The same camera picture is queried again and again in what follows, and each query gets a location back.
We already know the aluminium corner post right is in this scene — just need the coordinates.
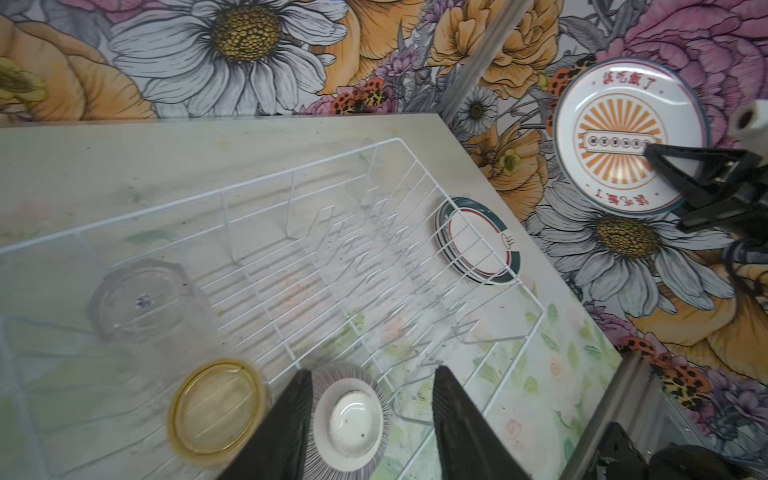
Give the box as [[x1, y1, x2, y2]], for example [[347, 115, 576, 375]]
[[438, 1, 533, 124]]

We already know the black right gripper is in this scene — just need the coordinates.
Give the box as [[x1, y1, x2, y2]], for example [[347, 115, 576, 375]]
[[644, 144, 767, 240]]

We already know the aluminium front rail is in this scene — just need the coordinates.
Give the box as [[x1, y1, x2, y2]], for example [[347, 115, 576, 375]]
[[560, 353, 660, 479]]

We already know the clear plastic cup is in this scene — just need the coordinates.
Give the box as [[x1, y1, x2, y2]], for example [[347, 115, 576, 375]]
[[89, 259, 216, 366]]

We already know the green red plate with steam logo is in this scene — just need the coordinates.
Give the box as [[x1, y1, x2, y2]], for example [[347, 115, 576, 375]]
[[434, 197, 521, 285]]

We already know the yellow plastic cup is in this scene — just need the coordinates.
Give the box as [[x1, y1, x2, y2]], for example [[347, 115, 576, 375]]
[[167, 358, 270, 466]]

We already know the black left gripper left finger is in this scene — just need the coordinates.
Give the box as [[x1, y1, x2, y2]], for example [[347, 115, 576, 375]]
[[218, 369, 313, 480]]

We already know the orange sunburst plate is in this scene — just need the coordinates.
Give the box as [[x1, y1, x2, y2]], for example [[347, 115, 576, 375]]
[[553, 58, 712, 217]]

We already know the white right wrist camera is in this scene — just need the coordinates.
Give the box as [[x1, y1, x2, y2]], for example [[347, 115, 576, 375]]
[[728, 99, 768, 159]]

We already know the white upturned ceramic bowl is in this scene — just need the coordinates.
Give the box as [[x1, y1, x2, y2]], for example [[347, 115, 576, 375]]
[[303, 362, 391, 479]]

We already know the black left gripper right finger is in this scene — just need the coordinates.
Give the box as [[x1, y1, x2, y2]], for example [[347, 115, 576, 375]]
[[432, 366, 529, 480]]

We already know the white wire dish rack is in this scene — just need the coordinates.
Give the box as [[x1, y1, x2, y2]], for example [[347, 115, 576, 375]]
[[1, 139, 546, 479]]

